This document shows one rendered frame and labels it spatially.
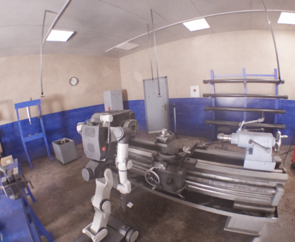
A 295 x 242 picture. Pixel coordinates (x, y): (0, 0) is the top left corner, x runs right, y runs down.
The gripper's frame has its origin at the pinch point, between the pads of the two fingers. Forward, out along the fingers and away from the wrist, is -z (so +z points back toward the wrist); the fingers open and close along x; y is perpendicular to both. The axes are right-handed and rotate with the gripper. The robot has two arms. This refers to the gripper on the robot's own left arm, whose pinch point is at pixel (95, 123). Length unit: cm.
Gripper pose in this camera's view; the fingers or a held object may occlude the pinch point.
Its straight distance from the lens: 211.0
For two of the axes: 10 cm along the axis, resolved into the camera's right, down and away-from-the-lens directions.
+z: -6.1, 2.1, -7.6
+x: 7.9, 0.5, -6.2
